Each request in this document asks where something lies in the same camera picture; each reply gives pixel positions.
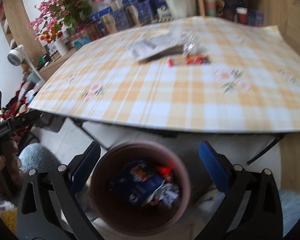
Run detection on pink blossom artificial plant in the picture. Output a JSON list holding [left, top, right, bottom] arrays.
[[29, 0, 105, 37]]

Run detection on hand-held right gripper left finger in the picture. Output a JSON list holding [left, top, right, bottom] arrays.
[[16, 141, 102, 240]]

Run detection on yellow checked floral tablecloth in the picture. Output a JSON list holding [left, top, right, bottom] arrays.
[[27, 16, 300, 134]]

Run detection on grey fluffy slipper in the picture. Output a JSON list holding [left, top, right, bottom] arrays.
[[18, 144, 63, 178], [279, 190, 300, 233]]

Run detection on white standing fan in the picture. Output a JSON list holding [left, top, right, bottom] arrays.
[[7, 44, 45, 80]]

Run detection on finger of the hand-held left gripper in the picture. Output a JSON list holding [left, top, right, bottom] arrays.
[[0, 110, 42, 143]]

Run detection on white faceted vase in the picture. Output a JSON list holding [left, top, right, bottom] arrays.
[[164, 0, 197, 19]]

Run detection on white ribbed vase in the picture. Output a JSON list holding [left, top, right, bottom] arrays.
[[54, 37, 69, 55]]

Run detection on stack of pastel paper cups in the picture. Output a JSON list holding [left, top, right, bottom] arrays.
[[204, 0, 217, 17]]

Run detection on white printed box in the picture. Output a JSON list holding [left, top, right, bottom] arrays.
[[127, 31, 185, 63]]

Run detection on yellow white plush cloth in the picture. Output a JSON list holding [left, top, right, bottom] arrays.
[[0, 200, 18, 234]]

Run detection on red cup with white lid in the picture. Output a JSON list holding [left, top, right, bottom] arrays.
[[236, 7, 248, 24]]

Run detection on clear plastic wrapper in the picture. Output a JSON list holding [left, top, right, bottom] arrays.
[[182, 35, 203, 55]]

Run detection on blue white emblem box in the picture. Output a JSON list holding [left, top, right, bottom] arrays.
[[155, 0, 172, 19]]

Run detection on black folding table frame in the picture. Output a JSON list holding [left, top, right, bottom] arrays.
[[75, 119, 285, 165]]

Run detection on white paper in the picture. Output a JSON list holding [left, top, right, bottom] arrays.
[[146, 182, 180, 209]]

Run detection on brown round bin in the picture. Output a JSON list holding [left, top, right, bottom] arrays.
[[90, 141, 192, 237]]

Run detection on colourful woven basket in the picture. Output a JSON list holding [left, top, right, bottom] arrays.
[[70, 21, 105, 49]]

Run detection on blue white flat box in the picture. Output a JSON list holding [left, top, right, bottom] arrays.
[[90, 6, 113, 22]]

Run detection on orange artificial flowers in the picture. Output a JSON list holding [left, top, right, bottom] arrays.
[[39, 27, 64, 43]]

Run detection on red white checked blanket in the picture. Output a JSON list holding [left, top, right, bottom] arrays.
[[0, 80, 40, 120]]

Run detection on blue carton box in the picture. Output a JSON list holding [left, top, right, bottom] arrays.
[[109, 161, 165, 205]]

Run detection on small blue box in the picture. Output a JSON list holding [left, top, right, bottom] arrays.
[[247, 9, 264, 27]]

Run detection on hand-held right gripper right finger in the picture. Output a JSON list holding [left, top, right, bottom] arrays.
[[199, 141, 283, 240]]

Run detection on red black candy wrapper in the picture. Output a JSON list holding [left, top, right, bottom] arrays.
[[169, 55, 212, 67]]

